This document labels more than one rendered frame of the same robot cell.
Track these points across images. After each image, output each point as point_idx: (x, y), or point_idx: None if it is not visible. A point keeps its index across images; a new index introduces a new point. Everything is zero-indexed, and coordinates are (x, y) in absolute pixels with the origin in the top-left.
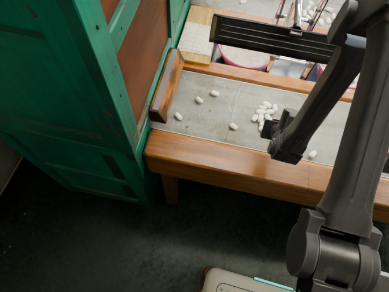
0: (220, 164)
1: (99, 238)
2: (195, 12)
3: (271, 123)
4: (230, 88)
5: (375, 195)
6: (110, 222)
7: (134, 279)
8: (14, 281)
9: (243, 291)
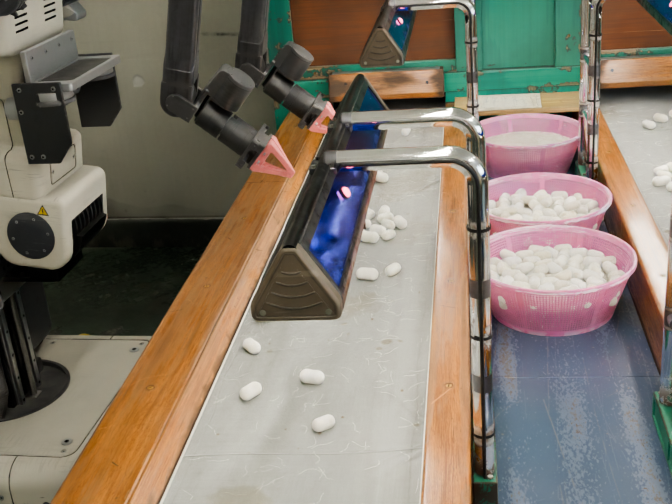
0: (278, 139)
1: None
2: (567, 94)
3: (316, 96)
4: (423, 141)
5: (234, 222)
6: None
7: None
8: (189, 272)
9: (134, 363)
